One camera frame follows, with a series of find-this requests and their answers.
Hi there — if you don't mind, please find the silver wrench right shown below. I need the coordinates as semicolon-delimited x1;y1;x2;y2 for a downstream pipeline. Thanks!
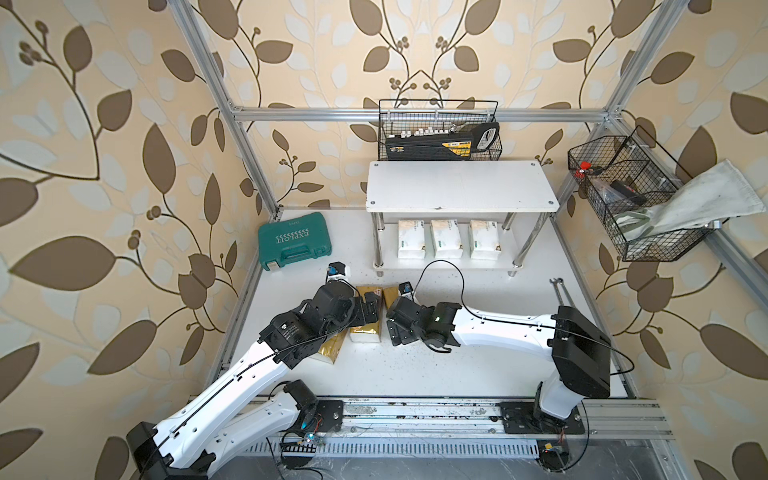
556;278;576;308

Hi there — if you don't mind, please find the white cloth rag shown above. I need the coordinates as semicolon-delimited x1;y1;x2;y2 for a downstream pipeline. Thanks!
615;160;767;240

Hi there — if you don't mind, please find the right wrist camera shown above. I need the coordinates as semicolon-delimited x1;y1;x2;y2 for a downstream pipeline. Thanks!
398;281;414;300

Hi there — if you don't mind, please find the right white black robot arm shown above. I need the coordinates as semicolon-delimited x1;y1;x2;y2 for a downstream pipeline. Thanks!
386;296;612;434

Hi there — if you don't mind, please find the silver wrench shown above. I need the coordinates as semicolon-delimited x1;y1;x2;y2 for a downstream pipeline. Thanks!
556;278;576;308
550;278;565;306

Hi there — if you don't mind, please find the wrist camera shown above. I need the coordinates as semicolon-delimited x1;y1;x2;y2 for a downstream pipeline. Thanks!
325;261;348;283
398;281;414;300

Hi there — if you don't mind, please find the black wire basket right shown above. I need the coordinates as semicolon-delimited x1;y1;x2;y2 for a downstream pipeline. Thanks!
568;126;722;262

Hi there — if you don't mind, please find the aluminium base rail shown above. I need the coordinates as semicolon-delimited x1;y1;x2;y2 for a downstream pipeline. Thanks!
175;395;674;461

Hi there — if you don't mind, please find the black yellow tool box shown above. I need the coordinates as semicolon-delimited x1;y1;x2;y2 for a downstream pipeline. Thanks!
381;122;502;161

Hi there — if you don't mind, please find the white two-tier shelf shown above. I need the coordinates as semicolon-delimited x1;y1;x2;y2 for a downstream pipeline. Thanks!
366;159;560;277

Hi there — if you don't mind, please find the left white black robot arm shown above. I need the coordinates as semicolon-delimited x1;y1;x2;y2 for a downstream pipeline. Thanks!
127;279;383;479

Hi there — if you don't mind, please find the white tissue pack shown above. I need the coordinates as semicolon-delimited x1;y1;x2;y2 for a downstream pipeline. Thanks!
469;220;502;261
431;219;464;260
397;220;426;260

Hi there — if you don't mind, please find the red handled tool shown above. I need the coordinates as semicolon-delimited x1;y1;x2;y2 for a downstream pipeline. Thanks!
573;161;604;181

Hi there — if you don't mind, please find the black wire basket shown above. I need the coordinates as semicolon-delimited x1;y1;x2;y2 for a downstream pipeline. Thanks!
568;126;722;262
378;97;499;161

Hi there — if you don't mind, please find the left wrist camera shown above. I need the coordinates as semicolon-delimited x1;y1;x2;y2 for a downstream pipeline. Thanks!
325;261;348;283

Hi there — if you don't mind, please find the green plastic tool case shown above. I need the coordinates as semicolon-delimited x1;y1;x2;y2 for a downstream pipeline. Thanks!
258;212;332;271

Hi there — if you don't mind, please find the black wire basket rear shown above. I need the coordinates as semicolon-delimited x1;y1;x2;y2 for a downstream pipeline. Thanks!
378;97;499;161

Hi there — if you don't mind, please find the gold tissue pack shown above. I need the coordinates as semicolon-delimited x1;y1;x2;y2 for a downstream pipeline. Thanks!
383;286;400;310
314;330;347;365
348;286;384;343

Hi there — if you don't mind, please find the silver wrench left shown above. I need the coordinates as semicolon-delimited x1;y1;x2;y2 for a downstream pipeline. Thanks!
550;278;565;306

